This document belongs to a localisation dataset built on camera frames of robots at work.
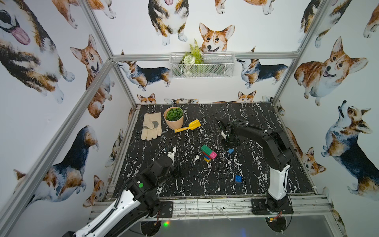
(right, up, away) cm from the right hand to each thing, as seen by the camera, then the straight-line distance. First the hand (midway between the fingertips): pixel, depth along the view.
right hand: (228, 146), depth 93 cm
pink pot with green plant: (-36, +19, +7) cm, 41 cm away
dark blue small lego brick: (+3, -15, -11) cm, 19 cm away
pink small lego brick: (-11, -2, -12) cm, 16 cm away
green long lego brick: (-14, 0, -10) cm, 17 cm away
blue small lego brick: (-14, -4, -9) cm, 17 cm away
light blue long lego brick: (+1, -3, -1) cm, 3 cm away
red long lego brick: (-14, -3, -10) cm, 18 cm away
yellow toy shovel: (-23, +13, +14) cm, 30 cm away
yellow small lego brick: (-13, -8, -4) cm, 16 cm away
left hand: (-26, -4, -19) cm, 32 cm away
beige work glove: (-52, +11, +13) cm, 55 cm away
